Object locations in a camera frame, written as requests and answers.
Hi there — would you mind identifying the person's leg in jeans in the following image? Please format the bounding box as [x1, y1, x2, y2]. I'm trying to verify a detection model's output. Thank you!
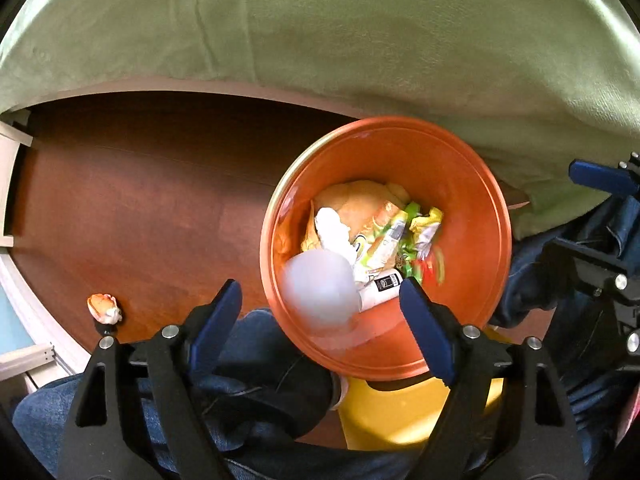
[12, 309, 451, 480]
[492, 195, 640, 441]

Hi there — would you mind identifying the white tissue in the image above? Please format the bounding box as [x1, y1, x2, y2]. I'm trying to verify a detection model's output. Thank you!
[315, 207, 354, 256]

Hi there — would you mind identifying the green snack wrapper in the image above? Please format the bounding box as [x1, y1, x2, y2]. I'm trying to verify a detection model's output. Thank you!
[400, 202, 447, 286]

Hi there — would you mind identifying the yellow green printed packet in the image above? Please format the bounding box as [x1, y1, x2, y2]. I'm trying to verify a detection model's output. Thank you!
[366, 210, 409, 269]

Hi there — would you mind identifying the white plastic bottle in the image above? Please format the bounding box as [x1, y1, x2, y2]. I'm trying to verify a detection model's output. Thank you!
[357, 267, 404, 313]

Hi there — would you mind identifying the white printed spout pouch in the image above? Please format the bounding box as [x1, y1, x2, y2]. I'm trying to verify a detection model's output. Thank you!
[349, 237, 374, 282]

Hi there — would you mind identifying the cream nightstand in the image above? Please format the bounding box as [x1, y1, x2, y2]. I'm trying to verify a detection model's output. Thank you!
[0, 110, 34, 248]

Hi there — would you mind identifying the orange plastic bin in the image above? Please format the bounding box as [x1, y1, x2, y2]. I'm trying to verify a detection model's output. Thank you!
[260, 116, 513, 381]

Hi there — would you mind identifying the small orange white object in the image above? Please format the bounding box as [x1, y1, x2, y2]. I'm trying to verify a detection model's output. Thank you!
[87, 293, 124, 325]

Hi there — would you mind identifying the yellow plastic stool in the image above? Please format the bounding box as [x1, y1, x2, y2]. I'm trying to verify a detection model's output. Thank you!
[337, 327, 505, 451]

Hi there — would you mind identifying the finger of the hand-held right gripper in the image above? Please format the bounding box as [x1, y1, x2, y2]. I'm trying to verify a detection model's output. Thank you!
[569, 152, 640, 197]
[542, 236, 640, 373]

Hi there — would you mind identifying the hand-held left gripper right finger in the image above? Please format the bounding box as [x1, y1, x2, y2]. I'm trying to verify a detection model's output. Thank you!
[398, 277, 586, 480]

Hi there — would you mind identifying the pale grey round ball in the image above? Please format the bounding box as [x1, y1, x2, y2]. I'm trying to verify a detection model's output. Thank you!
[282, 251, 363, 336]

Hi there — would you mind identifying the green fleece blanket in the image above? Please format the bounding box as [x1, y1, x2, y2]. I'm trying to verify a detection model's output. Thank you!
[0, 0, 640, 241]

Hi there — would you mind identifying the person's right leg in jeans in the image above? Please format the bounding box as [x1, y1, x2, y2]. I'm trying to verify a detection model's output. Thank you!
[492, 195, 640, 441]

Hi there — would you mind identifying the person's left leg in jeans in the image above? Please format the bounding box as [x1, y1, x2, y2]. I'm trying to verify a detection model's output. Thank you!
[12, 309, 451, 480]

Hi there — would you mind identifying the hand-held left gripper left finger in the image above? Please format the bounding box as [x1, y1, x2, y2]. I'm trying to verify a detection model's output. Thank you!
[60, 279, 244, 480]

